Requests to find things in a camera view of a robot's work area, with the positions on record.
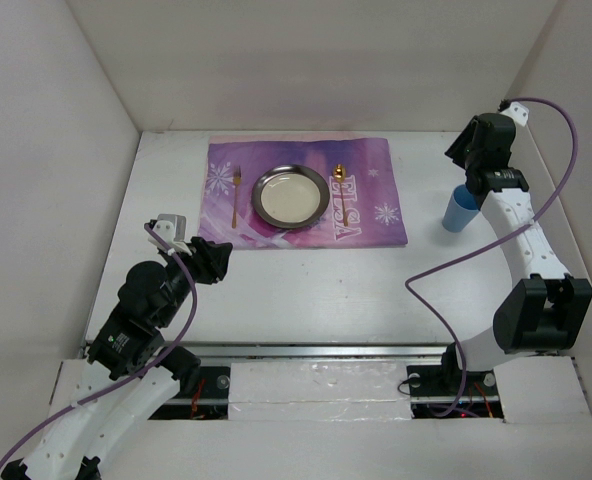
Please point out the blue plastic cup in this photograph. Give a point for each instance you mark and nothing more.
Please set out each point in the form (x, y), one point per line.
(460, 211)

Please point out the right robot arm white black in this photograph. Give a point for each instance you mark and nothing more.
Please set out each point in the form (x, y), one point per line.
(546, 307)

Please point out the metal rimmed cream plate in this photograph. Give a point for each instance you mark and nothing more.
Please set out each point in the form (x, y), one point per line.
(290, 197)

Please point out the gold fork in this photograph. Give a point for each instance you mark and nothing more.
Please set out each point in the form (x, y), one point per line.
(237, 179)

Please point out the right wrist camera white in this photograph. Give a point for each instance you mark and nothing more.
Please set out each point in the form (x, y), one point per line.
(516, 111)

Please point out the gold spoon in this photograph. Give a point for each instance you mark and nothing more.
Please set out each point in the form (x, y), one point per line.
(339, 174)

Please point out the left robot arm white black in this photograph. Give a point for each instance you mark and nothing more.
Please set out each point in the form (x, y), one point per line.
(130, 370)

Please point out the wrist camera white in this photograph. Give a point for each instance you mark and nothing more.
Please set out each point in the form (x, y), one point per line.
(167, 234)
(516, 111)

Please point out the purple printed cloth placemat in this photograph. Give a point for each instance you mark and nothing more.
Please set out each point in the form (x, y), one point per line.
(371, 195)

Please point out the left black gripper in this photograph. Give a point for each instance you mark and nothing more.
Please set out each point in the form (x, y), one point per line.
(210, 257)

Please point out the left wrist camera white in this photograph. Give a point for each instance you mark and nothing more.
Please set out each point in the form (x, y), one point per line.
(167, 234)

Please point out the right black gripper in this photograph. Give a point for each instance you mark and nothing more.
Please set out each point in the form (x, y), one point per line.
(455, 150)

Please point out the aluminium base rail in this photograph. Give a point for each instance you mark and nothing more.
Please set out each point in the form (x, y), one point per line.
(326, 302)

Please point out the white foam block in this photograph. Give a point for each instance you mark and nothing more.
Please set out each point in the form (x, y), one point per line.
(324, 391)

